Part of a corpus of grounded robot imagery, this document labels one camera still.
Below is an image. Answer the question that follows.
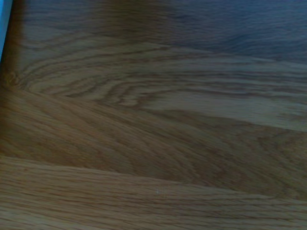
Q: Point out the light blue object edge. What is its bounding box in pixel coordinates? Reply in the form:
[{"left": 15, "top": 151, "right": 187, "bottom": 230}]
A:
[{"left": 0, "top": 0, "right": 13, "bottom": 64}]

